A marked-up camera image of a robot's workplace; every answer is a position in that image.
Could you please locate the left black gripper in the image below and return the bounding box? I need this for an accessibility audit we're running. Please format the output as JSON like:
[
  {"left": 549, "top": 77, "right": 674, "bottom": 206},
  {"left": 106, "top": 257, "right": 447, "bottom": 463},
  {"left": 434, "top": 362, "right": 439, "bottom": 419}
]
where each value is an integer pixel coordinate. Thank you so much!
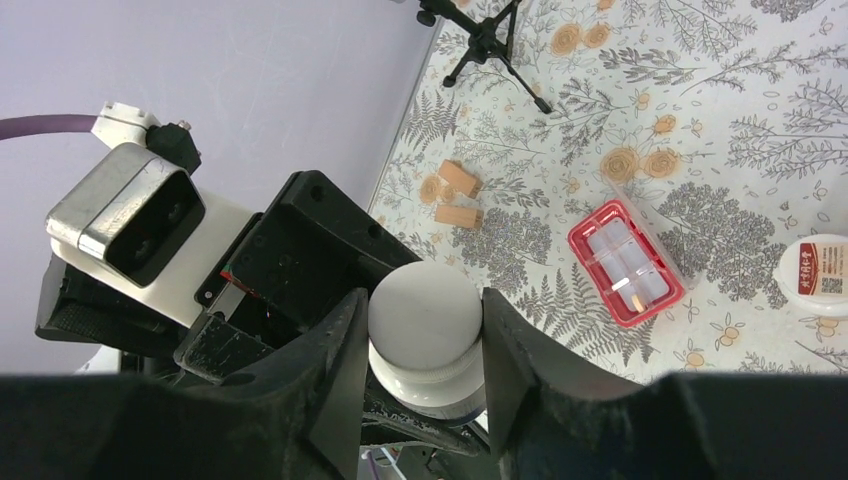
[{"left": 173, "top": 171, "right": 419, "bottom": 383}]

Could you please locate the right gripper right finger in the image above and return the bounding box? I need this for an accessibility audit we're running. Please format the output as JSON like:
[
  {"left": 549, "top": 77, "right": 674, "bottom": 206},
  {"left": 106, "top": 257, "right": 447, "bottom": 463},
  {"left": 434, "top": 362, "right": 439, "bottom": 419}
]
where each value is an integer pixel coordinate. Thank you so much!
[{"left": 482, "top": 288, "right": 847, "bottom": 479}]

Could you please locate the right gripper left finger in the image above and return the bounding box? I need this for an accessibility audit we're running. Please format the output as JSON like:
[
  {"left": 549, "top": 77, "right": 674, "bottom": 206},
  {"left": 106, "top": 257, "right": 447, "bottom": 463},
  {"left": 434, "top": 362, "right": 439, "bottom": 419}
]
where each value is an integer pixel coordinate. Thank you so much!
[{"left": 1, "top": 289, "right": 368, "bottom": 479}]

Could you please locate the white dark pill bottle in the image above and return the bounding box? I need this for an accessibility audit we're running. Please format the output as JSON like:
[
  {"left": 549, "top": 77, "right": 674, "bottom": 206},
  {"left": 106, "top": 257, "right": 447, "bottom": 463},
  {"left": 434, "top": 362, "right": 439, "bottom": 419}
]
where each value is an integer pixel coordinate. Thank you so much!
[{"left": 368, "top": 261, "right": 486, "bottom": 425}]

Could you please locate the red pill organizer box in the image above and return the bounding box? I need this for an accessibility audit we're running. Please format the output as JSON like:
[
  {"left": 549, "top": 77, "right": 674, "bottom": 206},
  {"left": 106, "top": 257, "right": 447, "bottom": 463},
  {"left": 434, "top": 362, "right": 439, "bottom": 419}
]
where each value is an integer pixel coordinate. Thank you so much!
[{"left": 567, "top": 177, "right": 699, "bottom": 328}]

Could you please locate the white orange pill bottle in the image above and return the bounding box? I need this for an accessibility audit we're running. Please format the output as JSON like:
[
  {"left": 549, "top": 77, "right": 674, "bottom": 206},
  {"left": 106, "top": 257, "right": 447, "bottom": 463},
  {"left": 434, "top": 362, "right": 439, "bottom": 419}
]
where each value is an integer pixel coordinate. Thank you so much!
[{"left": 773, "top": 234, "right": 847, "bottom": 319}]

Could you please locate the tan block lower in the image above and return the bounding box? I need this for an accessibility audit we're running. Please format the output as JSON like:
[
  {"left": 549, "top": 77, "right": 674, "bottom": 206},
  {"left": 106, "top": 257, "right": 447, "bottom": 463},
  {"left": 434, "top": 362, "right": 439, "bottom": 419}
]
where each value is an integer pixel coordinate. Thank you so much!
[{"left": 434, "top": 205, "right": 484, "bottom": 229}]

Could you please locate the tan block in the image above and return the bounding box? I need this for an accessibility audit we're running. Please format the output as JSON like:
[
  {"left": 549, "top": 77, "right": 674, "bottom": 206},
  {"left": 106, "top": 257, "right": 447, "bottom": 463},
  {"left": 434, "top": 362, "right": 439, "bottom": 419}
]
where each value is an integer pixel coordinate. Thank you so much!
[
  {"left": 438, "top": 160, "right": 483, "bottom": 199},
  {"left": 434, "top": 205, "right": 484, "bottom": 229}
]

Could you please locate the tan block upper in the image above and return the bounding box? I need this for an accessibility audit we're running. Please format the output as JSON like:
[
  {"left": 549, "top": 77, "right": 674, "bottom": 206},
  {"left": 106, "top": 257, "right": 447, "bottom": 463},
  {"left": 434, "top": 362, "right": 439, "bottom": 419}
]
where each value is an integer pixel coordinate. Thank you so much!
[{"left": 438, "top": 160, "right": 483, "bottom": 199}]

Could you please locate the microphone on black tripod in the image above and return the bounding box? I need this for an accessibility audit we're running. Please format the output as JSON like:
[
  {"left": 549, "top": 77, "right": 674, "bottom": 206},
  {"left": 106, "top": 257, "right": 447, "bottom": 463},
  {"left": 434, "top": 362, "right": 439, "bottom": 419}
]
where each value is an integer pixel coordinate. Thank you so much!
[{"left": 416, "top": 0, "right": 553, "bottom": 114}]

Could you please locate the floral patterned table mat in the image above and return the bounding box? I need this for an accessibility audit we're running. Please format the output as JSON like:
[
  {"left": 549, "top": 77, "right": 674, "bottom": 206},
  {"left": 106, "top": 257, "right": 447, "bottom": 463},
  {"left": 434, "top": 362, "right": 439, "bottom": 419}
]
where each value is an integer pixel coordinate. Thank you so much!
[{"left": 370, "top": 1, "right": 847, "bottom": 383}]

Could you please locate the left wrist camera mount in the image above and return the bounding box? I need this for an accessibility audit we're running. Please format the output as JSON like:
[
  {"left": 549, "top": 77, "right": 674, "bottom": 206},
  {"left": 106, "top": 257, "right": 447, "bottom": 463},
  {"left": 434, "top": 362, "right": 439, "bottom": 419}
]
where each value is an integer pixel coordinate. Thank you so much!
[{"left": 45, "top": 102, "right": 253, "bottom": 327}]

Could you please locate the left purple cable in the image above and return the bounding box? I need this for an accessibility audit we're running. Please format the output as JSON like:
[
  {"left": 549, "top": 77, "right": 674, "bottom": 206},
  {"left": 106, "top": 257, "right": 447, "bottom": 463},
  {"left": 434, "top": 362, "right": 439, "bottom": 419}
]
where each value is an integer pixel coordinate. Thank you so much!
[{"left": 0, "top": 113, "right": 101, "bottom": 142}]

